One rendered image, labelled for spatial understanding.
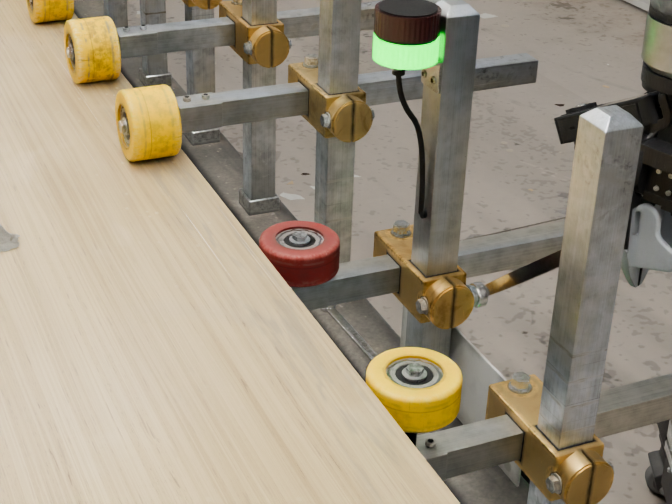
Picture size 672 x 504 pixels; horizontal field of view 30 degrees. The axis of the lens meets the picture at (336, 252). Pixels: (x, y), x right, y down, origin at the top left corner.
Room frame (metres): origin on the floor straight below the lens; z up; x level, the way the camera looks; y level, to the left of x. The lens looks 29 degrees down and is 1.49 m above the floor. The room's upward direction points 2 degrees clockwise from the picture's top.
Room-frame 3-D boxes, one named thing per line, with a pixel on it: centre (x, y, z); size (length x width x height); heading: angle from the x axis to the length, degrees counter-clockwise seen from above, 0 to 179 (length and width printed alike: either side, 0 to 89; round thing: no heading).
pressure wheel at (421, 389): (0.86, -0.07, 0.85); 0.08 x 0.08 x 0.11
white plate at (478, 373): (1.09, -0.13, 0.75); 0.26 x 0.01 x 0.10; 25
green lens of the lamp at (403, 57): (1.09, -0.06, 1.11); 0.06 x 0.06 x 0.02
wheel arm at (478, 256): (1.17, -0.14, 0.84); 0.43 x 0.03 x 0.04; 115
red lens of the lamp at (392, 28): (1.09, -0.06, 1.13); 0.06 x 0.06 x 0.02
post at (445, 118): (1.11, -0.10, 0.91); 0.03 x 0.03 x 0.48; 25
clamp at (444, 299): (1.13, -0.09, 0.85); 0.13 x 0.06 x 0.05; 25
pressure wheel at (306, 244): (1.09, 0.04, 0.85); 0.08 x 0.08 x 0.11
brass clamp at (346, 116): (1.36, 0.01, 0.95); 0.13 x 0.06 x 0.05; 25
